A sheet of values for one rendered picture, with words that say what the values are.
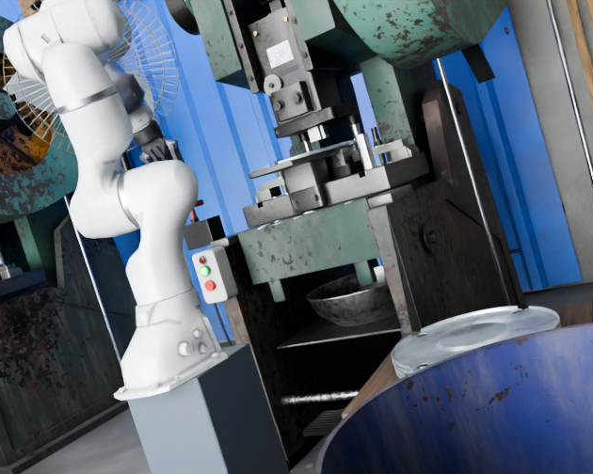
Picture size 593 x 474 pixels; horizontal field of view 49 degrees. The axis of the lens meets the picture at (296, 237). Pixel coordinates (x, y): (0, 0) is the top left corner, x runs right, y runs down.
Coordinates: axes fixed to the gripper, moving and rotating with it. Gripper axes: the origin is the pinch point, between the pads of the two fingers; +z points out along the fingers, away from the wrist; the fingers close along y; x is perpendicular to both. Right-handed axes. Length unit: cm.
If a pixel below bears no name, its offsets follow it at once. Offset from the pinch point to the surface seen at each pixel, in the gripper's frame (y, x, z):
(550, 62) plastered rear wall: 79, 129, 50
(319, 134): 34.3, 20.0, 5.6
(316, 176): 37.7, 2.0, 9.4
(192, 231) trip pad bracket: 0.3, -7.5, 9.7
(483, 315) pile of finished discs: 78, -37, 30
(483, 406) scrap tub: 92, -81, 6
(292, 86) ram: 35.5, 17.4, -10.3
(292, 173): 31.4, 2.5, 6.8
